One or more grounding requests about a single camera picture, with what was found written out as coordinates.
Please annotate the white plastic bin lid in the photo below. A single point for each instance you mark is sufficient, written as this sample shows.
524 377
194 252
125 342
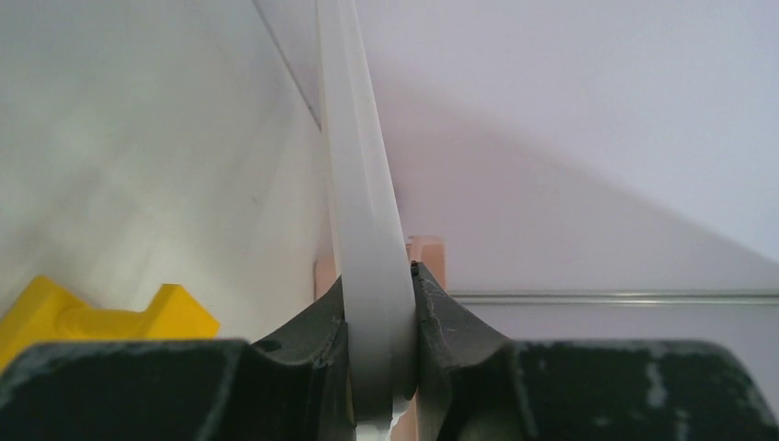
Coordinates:
370 253

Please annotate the pink plastic bin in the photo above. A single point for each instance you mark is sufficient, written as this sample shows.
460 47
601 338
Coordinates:
429 250

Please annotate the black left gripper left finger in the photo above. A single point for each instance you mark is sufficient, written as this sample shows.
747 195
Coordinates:
289 385

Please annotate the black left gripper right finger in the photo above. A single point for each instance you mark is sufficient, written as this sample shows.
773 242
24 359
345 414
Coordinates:
475 383

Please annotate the yellow test tube rack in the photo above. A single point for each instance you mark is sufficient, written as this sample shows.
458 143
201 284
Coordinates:
46 312

